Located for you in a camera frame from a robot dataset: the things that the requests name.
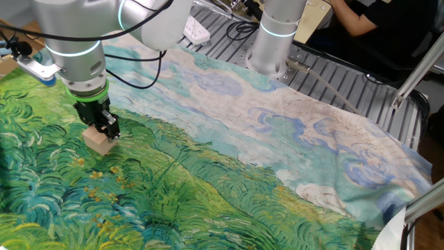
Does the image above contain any painted landscape print cloth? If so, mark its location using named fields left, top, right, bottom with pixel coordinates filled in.
left=0, top=34, right=434, bottom=250

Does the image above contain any white power strip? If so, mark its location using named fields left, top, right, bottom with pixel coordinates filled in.
left=182, top=15, right=212, bottom=46

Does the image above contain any brown cardboard box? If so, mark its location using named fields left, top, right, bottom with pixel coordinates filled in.
left=0, top=19, right=22, bottom=79

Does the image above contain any small wooden cube block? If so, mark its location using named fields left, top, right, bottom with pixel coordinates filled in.
left=82, top=124, right=119, bottom=156

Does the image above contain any person's bare forearm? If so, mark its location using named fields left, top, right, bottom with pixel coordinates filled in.
left=329, top=0, right=379, bottom=38

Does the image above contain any tan wooden board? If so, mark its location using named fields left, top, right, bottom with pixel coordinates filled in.
left=294, top=0, right=334, bottom=44

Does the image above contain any black coiled cable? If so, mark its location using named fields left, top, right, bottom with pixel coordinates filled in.
left=225, top=19, right=260, bottom=42

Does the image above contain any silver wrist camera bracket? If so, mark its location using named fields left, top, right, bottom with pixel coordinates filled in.
left=6, top=34, right=65, bottom=88

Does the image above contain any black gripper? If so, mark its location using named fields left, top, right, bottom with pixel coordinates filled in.
left=73, top=97, right=121, bottom=140

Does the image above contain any person in black shirt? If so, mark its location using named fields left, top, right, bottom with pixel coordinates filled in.
left=305, top=0, right=444, bottom=83

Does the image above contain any aluminium frame post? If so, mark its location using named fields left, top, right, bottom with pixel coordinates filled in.
left=404, top=178, right=444, bottom=250
left=391, top=40, right=444, bottom=110

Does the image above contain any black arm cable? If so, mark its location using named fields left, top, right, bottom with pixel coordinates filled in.
left=0, top=0, right=174, bottom=90

